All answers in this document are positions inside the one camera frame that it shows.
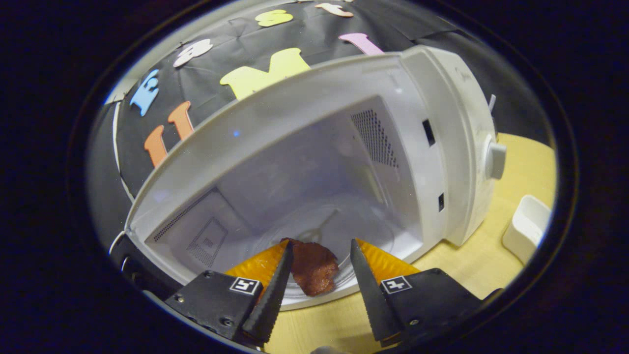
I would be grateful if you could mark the white rectangular dish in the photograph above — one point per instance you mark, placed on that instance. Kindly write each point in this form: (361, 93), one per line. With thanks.
(526, 228)

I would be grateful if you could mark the white microwave oven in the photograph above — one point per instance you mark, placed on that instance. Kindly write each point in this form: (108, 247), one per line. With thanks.
(304, 147)

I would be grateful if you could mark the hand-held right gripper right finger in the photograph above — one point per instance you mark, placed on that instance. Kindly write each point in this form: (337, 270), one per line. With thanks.
(371, 295)

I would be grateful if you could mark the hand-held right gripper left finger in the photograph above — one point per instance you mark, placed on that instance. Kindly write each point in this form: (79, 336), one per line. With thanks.
(272, 300)

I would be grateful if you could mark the brown meat piece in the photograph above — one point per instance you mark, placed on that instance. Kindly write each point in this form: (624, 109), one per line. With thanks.
(314, 268)

